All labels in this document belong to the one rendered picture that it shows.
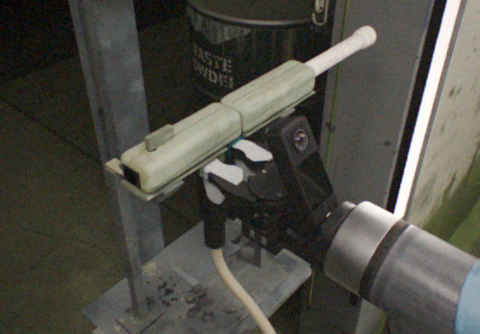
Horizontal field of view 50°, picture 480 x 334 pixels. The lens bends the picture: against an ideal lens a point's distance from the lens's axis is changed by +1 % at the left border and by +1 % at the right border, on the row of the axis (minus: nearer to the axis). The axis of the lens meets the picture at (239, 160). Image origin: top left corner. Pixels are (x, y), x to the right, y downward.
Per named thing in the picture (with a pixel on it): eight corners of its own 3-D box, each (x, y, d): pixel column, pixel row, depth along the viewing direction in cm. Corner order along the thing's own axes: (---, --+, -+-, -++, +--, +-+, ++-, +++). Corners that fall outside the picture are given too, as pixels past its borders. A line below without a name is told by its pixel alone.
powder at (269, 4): (164, -14, 183) (164, -18, 182) (291, -36, 204) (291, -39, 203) (238, 42, 145) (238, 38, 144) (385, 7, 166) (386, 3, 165)
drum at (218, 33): (176, 174, 235) (156, -23, 182) (281, 139, 257) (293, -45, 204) (238, 258, 194) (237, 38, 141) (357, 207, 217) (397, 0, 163)
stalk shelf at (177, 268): (216, 215, 100) (216, 209, 99) (311, 275, 88) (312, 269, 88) (81, 316, 82) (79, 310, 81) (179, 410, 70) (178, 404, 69)
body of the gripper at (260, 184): (235, 233, 62) (318, 287, 56) (235, 180, 57) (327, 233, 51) (273, 200, 67) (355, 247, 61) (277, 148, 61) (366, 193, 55)
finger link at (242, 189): (201, 188, 60) (266, 218, 56) (200, 178, 59) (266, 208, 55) (223, 167, 63) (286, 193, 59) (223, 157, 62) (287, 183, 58)
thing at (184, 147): (162, 304, 65) (141, 158, 51) (137, 283, 67) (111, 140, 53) (363, 139, 94) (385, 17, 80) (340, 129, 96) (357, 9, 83)
